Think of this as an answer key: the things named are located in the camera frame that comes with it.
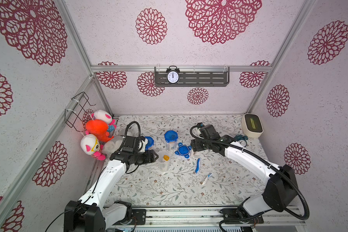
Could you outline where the cream box with green window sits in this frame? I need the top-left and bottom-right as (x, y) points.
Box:
(241, 113), (264, 138)

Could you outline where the lower white pink plush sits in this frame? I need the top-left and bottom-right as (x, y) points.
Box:
(80, 134), (106, 160)

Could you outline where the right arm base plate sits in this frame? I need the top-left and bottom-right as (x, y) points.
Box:
(220, 207), (265, 224)

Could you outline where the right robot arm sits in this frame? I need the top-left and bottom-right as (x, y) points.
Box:
(190, 123), (310, 222)

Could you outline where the upper white pink plush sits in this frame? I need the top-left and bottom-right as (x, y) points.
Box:
(91, 110), (115, 125)

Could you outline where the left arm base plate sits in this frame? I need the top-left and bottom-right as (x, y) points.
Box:
(114, 209), (147, 226)

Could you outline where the white small plush dog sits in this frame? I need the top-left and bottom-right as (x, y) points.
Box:
(102, 135), (123, 156)

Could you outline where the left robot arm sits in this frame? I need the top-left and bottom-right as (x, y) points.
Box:
(63, 136), (159, 232)

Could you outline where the black alarm clock on shelf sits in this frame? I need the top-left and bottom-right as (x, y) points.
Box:
(166, 65), (180, 84)

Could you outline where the wrapped toothbrush lower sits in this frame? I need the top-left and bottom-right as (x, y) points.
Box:
(201, 173), (213, 185)

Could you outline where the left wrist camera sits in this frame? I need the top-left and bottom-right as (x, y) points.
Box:
(139, 136), (148, 152)

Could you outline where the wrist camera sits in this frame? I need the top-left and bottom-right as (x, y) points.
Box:
(196, 122), (205, 130)
(139, 136), (148, 152)

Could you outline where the black wire basket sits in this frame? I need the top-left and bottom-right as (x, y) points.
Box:
(64, 91), (96, 132)

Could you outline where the red plush toy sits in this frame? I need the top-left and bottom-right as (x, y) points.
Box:
(85, 119), (112, 143)

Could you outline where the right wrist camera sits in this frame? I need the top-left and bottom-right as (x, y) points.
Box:
(196, 122), (205, 130)

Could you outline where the blue container lid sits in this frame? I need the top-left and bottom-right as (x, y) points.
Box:
(145, 136), (154, 150)

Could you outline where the grey wall shelf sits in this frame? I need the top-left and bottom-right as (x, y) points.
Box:
(154, 66), (230, 87)

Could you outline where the teal alarm clock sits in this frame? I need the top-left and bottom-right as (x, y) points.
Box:
(234, 134), (248, 147)

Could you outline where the white pink plush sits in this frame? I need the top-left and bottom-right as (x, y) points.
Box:
(80, 134), (106, 160)
(91, 110), (115, 125)

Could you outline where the clear plastic container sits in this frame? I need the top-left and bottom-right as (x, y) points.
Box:
(158, 151), (170, 174)
(166, 141), (177, 152)

